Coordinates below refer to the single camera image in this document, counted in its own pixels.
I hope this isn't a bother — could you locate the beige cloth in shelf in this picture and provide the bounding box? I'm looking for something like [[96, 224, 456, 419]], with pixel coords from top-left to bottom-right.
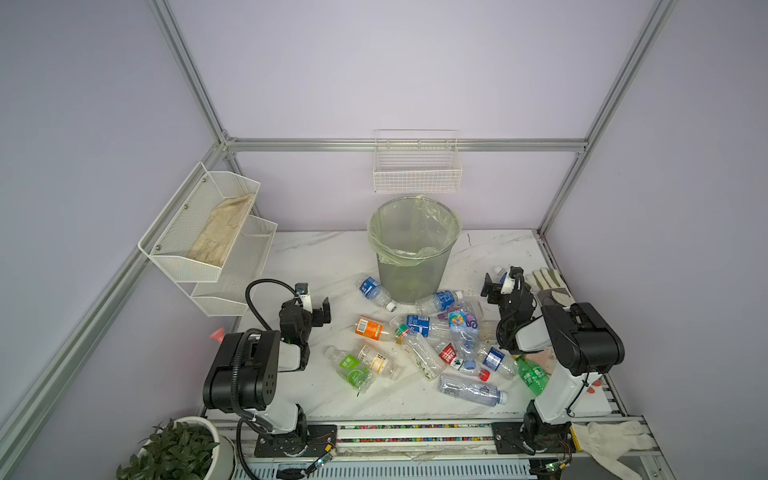
[[188, 194, 255, 267]]

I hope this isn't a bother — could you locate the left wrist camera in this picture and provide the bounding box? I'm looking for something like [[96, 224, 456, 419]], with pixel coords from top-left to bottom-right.
[[295, 282, 313, 313]]

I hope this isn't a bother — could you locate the red label bottle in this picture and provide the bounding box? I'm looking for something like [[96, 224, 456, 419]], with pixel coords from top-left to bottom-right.
[[437, 342, 490, 382]]

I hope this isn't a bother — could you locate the orange label bottle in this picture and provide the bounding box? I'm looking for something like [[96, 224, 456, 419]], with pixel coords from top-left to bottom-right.
[[354, 316, 395, 342]]

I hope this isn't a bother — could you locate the small blue label bottle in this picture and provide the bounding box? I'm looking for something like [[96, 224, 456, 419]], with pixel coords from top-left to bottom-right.
[[478, 345, 518, 380]]

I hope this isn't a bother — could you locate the white cotton glove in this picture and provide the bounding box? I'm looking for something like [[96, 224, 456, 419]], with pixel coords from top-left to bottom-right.
[[570, 421, 655, 480]]

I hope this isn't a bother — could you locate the blue label bottle by bin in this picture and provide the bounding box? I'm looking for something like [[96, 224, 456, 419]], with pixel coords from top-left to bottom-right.
[[359, 276, 397, 312]]

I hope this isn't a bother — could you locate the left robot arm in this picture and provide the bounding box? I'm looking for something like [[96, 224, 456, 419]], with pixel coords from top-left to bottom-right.
[[202, 278, 331, 441]]

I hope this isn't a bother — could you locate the pink watering can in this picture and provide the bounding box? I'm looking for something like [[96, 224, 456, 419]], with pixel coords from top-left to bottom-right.
[[209, 328, 227, 344]]

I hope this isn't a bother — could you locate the white mesh two-tier shelf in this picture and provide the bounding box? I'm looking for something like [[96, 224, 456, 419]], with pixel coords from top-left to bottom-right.
[[138, 163, 278, 317]]

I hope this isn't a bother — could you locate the clear bottle white cap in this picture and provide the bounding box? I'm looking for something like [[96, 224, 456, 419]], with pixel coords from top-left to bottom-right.
[[438, 374, 508, 407]]

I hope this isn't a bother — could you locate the potted green plant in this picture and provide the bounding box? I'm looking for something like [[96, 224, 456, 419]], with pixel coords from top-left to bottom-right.
[[115, 416, 236, 480]]

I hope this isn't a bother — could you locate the grey mesh waste bin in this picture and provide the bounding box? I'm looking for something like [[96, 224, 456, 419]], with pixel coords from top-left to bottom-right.
[[368, 196, 463, 304]]

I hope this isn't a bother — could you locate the yellow label clear bottle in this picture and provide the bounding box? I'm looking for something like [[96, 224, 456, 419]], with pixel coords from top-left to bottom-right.
[[352, 341, 403, 380]]

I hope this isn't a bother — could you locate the green plastic bin liner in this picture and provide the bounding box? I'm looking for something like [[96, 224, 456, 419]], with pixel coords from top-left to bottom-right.
[[367, 195, 462, 267]]

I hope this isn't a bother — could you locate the clear crushed bottle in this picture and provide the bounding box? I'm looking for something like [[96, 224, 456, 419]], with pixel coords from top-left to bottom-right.
[[395, 324, 445, 380]]

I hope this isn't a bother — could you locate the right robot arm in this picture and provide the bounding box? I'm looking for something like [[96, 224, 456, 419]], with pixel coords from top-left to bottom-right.
[[478, 266, 625, 454]]

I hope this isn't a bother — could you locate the red coated glove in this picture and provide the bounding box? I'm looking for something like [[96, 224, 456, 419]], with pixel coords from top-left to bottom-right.
[[524, 346, 602, 394]]

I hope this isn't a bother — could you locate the green label clear bottle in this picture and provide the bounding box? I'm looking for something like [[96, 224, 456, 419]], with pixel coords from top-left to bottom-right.
[[324, 346, 375, 395]]

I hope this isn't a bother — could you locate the white wire wall basket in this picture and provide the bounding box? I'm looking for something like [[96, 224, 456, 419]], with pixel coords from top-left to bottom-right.
[[373, 129, 463, 194]]

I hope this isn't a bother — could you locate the grey white work glove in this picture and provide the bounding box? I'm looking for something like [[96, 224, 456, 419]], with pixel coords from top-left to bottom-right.
[[525, 268, 575, 308]]

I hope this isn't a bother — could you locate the blue label bottle near bin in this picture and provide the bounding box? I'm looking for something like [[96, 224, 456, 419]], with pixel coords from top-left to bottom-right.
[[415, 290, 464, 317]]

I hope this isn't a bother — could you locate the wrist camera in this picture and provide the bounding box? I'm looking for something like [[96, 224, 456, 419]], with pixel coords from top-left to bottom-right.
[[295, 282, 313, 313], [499, 266, 524, 295]]

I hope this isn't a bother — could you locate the green soda bottle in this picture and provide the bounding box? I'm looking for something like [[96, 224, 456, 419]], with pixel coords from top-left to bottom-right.
[[515, 355, 549, 396]]

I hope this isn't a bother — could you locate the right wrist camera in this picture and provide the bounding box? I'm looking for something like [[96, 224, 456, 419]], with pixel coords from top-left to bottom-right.
[[499, 266, 524, 295]]

